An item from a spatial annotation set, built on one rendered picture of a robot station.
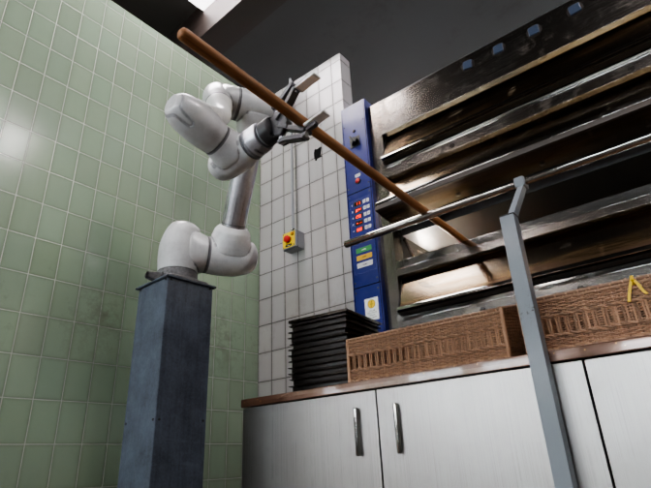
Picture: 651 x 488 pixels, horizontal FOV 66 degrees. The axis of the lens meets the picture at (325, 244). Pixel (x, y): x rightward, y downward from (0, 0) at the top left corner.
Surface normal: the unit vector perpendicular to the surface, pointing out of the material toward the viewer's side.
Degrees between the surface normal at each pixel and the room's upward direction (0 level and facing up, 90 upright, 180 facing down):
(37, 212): 90
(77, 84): 90
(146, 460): 90
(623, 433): 90
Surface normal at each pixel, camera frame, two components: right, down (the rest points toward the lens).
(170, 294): 0.75, -0.29
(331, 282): -0.63, -0.29
